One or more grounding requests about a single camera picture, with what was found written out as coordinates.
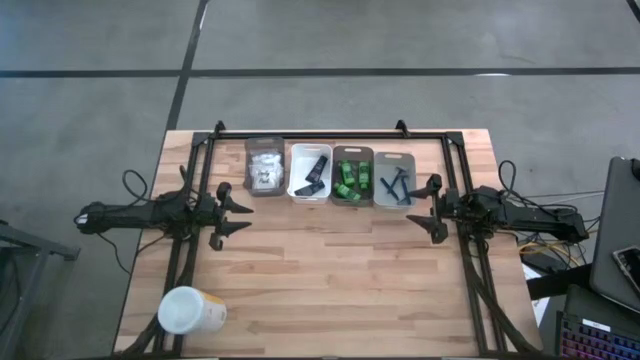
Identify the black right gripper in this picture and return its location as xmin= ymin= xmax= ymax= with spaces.
xmin=405 ymin=172 xmax=472 ymax=246

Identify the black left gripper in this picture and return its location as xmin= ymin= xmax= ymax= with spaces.
xmin=191 ymin=180 xmax=255 ymax=253

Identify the dark blue razor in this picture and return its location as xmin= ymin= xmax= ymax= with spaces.
xmin=379 ymin=176 xmax=399 ymax=203
xmin=397 ymin=175 xmax=414 ymax=207
xmin=388 ymin=166 xmax=409 ymax=194

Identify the clear bag of cotton balls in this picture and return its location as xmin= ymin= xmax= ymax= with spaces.
xmin=249 ymin=162 xmax=283 ymax=179

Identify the clear bag of cotton pads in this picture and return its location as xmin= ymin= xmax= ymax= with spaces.
xmin=251 ymin=150 xmax=282 ymax=167

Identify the dark toothpaste tube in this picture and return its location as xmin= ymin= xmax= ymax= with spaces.
xmin=304 ymin=154 xmax=330 ymax=185
xmin=293 ymin=181 xmax=327 ymax=198

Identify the light grey storage bin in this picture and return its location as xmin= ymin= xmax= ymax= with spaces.
xmin=372 ymin=151 xmax=418 ymax=210

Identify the translucent grey storage bin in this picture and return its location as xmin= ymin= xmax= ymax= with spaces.
xmin=243 ymin=136 xmax=288 ymax=198

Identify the white storage bin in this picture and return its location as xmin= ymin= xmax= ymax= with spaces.
xmin=287 ymin=143 xmax=334 ymax=206

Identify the dark brown storage bin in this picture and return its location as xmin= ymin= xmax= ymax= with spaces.
xmin=330 ymin=144 xmax=376 ymax=208

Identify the white cylindrical container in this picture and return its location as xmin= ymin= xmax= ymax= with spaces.
xmin=156 ymin=285 xmax=228 ymax=336

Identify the black desk leg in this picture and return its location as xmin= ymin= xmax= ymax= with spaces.
xmin=524 ymin=263 xmax=594 ymax=302

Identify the grey laptop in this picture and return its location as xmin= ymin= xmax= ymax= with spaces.
xmin=588 ymin=155 xmax=640 ymax=315

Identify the black smartphone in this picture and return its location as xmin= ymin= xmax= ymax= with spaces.
xmin=611 ymin=245 xmax=640 ymax=297

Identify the grey metal stand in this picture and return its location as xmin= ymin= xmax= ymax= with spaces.
xmin=0 ymin=218 xmax=82 ymax=360

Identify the backlit keyboard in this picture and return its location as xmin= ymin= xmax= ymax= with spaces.
xmin=554 ymin=312 xmax=640 ymax=360

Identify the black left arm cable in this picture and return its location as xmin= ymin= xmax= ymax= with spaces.
xmin=121 ymin=169 xmax=152 ymax=202

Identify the black metal table frame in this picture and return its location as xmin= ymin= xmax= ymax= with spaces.
xmin=133 ymin=119 xmax=542 ymax=359

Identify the tangle of floor cables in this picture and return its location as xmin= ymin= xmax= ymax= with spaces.
xmin=513 ymin=188 xmax=604 ymax=274

